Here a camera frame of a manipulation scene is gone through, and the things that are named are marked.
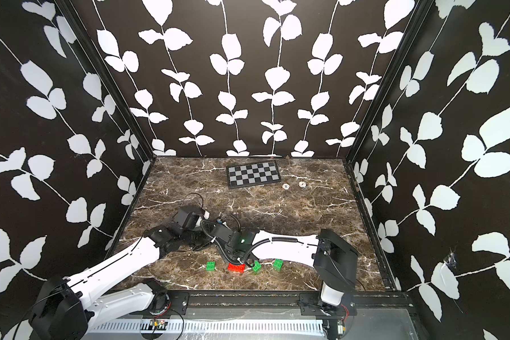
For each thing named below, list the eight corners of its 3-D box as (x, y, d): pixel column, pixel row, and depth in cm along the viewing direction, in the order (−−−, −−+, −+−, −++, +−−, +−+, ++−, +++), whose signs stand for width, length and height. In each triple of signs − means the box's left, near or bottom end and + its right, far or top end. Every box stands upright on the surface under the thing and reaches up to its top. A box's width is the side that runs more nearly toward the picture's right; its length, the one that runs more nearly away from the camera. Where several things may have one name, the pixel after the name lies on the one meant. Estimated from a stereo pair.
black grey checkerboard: (228, 189, 108) (227, 186, 106) (226, 170, 117) (225, 166, 115) (280, 181, 112) (281, 178, 110) (275, 163, 121) (275, 160, 119)
